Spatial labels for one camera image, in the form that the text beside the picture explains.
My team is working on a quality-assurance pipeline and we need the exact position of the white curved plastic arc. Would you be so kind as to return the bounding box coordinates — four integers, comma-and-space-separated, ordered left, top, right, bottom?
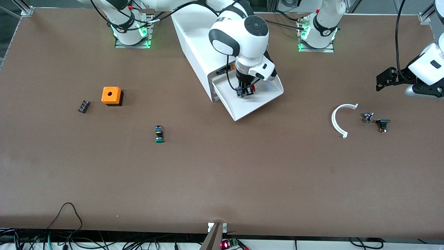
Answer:
331, 103, 359, 139

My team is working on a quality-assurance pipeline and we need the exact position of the orange black part in cabinet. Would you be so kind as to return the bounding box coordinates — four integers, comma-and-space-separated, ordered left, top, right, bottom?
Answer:
216, 64, 236, 76

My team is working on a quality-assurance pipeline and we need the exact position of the black cable behind cabinet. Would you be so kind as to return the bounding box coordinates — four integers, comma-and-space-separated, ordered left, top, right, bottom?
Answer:
265, 19, 306, 27

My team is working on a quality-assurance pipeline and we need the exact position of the aluminium frame post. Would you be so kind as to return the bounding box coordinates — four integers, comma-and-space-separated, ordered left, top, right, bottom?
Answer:
418, 0, 441, 23
14, 0, 35, 16

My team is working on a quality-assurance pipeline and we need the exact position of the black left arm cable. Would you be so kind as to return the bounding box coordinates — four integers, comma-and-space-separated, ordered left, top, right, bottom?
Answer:
395, 0, 407, 80

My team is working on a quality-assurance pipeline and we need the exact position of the orange box with hole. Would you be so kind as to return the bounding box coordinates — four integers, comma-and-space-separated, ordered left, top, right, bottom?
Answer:
101, 86, 124, 107

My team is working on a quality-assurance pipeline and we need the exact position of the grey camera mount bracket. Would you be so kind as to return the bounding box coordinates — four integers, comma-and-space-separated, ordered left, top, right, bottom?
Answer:
199, 222, 228, 250

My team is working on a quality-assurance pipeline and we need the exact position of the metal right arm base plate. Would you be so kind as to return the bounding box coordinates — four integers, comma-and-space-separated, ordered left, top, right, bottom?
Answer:
114, 14, 154, 49

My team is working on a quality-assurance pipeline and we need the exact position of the circuit board with red light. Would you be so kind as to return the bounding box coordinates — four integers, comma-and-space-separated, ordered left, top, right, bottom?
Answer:
220, 238, 249, 250

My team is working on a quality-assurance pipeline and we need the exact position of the black looped cable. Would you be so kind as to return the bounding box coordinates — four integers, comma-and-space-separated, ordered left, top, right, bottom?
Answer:
47, 202, 83, 231

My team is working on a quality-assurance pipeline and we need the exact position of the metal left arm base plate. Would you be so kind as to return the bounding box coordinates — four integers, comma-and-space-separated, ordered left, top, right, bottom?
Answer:
298, 16, 335, 53

